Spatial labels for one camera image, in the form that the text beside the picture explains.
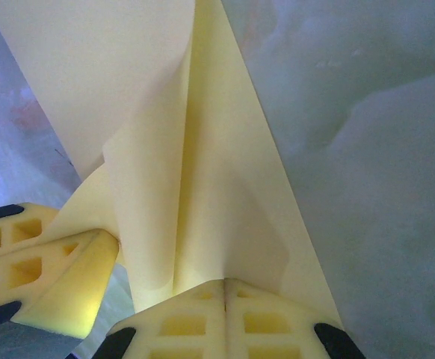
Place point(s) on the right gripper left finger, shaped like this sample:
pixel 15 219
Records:
pixel 180 329

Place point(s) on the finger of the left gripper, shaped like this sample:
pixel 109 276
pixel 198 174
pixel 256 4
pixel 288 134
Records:
pixel 19 228
pixel 68 291

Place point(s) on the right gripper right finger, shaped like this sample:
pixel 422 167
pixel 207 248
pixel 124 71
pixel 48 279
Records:
pixel 270 329

